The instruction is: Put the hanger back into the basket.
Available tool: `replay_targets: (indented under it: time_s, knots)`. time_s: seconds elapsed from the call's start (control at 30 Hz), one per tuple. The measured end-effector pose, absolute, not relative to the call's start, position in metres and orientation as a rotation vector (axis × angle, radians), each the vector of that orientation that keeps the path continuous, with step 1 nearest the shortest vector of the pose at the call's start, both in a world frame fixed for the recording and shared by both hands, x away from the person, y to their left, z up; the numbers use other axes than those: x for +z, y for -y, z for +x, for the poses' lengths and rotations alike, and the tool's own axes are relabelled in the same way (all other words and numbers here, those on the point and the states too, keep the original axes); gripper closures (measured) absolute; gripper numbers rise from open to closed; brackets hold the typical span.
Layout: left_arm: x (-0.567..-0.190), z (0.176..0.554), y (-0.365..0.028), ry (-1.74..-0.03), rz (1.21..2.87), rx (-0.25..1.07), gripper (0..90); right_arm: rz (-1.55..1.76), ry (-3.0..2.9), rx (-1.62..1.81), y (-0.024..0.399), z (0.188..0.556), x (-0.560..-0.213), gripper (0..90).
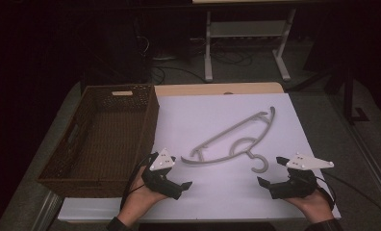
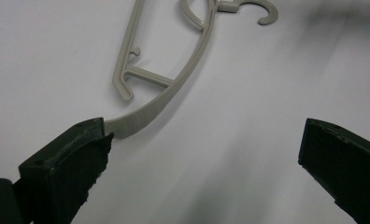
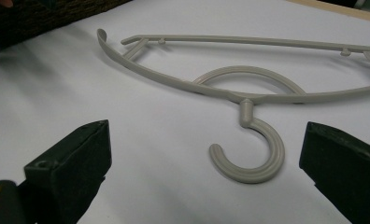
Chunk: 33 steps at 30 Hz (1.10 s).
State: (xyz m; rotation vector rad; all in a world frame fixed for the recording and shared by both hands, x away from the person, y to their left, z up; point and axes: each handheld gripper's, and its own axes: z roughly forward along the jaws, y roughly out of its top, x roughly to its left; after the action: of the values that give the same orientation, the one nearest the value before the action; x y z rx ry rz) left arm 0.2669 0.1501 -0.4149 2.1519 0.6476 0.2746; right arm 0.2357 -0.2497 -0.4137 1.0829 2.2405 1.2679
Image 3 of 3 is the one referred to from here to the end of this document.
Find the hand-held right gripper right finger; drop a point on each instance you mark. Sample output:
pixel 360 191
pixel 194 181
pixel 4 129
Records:
pixel 345 174

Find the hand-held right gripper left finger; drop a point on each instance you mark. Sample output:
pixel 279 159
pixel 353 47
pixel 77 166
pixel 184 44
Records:
pixel 71 168

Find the beige plastic clothes hanger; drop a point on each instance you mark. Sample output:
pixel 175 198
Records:
pixel 173 83

